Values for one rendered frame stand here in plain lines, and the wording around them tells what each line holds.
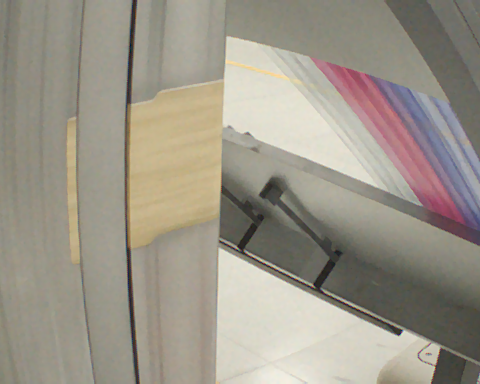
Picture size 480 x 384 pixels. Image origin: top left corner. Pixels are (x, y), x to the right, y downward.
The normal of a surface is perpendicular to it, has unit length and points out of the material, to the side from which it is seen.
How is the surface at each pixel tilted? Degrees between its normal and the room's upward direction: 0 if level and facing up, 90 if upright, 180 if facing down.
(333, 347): 0
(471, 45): 90
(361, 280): 47
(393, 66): 137
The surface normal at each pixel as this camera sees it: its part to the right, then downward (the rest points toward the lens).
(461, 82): -0.55, 0.82
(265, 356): 0.04, -0.94
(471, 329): -0.53, -0.49
